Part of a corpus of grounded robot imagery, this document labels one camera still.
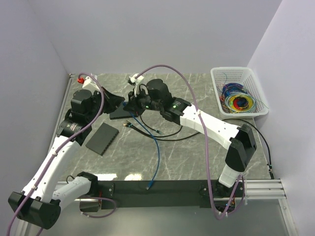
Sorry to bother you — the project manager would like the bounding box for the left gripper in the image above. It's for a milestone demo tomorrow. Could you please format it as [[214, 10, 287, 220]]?
[[86, 86, 125, 122]]

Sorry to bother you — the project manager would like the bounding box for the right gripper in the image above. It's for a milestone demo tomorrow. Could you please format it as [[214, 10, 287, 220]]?
[[124, 87, 162, 116]]

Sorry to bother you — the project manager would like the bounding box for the black ethernet cable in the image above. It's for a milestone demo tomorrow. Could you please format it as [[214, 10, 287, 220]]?
[[122, 115, 184, 137]]

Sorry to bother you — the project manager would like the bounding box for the black network switch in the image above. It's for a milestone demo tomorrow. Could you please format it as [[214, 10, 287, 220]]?
[[86, 123, 119, 156], [109, 104, 132, 120]]

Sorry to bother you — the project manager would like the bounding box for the blue ethernet cable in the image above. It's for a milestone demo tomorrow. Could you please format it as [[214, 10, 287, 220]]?
[[129, 112, 163, 190]]

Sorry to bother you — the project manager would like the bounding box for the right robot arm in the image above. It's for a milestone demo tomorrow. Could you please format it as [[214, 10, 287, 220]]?
[[124, 75, 257, 196]]

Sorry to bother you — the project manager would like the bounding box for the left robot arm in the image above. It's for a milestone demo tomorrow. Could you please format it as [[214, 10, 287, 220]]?
[[8, 88, 125, 229]]

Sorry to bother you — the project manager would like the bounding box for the white plastic basket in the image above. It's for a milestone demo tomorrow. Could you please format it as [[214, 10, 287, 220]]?
[[211, 67, 269, 118]]

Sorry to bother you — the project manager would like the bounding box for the black base beam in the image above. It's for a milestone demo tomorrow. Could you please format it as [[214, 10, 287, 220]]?
[[81, 180, 211, 208]]

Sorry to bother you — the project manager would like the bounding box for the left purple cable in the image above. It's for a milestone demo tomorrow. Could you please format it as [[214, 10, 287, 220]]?
[[4, 71, 117, 236]]

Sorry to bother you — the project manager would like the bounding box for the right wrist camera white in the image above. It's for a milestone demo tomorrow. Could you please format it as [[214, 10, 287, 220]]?
[[128, 73, 144, 87]]

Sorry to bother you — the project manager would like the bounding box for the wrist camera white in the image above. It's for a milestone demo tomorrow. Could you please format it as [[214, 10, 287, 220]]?
[[77, 73, 100, 93], [128, 73, 144, 87]]

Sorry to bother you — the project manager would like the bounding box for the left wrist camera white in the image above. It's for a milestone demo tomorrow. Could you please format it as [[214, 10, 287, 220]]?
[[77, 73, 100, 93]]

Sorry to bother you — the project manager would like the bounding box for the colourful wire bundle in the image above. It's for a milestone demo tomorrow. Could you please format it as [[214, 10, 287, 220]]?
[[220, 82, 258, 114]]

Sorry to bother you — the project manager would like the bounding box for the black long power cable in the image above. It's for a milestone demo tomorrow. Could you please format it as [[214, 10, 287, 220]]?
[[132, 118, 274, 173]]

